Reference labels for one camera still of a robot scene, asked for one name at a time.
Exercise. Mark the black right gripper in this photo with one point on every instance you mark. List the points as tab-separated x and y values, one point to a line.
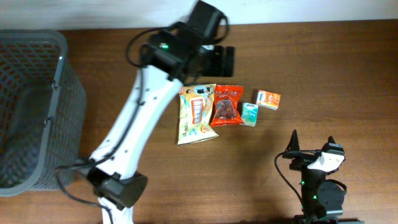
300	159

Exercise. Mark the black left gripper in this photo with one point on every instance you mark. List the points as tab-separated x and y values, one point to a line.
219	70

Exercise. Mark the red sweets bag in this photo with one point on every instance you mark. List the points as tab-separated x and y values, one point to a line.
225	104

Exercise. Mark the yellow snack bag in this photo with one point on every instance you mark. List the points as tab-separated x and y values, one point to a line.
196	107

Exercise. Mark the orange tissue pack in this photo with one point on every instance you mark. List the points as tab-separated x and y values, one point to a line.
268	99

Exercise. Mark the green tissue pack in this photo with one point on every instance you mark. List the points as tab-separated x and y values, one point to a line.
249	114

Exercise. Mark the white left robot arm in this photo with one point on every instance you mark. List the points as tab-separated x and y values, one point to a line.
169	57

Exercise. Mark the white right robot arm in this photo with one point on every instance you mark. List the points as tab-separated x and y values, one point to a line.
321	198

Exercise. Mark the grey plastic mesh basket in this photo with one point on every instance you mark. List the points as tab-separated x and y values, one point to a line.
43	106

